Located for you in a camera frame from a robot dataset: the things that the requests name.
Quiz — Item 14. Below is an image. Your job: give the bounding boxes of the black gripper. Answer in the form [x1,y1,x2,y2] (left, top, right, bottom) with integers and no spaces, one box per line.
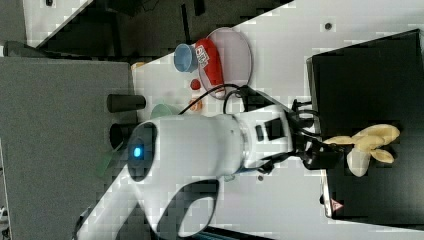
[287,99,344,170]

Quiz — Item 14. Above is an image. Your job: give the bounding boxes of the peeled plush banana toy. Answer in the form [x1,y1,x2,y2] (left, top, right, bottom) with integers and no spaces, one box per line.
[324,124,400,177]

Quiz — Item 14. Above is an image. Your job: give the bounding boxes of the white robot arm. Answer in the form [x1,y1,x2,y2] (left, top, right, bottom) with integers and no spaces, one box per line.
[73,103,343,240]

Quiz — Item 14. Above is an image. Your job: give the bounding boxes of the silver black toaster oven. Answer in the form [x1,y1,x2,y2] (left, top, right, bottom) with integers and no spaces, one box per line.
[307,29,424,230]

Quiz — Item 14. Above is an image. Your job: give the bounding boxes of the grey round plate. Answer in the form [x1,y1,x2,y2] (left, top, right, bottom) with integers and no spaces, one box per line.
[207,27,252,86]

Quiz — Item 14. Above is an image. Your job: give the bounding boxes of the red plush strawberry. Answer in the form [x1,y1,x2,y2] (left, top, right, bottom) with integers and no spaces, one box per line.
[190,79,201,90]

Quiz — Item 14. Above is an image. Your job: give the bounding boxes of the red plush ketchup bottle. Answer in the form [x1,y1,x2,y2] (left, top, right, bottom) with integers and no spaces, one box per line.
[195,38,224,87]

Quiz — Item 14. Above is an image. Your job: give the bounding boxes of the green plastic cup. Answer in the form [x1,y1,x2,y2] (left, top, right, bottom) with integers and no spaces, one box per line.
[150,104,180,119]

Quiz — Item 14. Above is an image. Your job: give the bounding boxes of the blue plastic cup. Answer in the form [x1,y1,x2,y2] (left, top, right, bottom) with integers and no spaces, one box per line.
[174,44,198,73]

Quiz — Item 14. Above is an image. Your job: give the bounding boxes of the black cable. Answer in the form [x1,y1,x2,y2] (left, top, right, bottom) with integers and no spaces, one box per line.
[178,83,321,138]

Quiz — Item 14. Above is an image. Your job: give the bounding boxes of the black cylinder post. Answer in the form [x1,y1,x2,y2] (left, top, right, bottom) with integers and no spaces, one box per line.
[107,94,146,113]

